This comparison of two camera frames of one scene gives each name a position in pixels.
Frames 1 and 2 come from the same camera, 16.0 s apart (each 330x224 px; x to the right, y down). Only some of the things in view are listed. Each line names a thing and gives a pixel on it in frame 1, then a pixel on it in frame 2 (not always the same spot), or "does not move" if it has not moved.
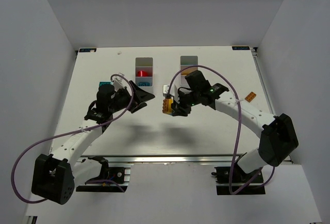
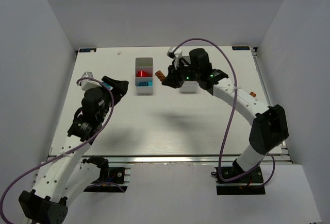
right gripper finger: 181,109 -> 176,79
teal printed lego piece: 145,84 does not move
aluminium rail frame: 174,159 does not move
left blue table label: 87,50 does not move
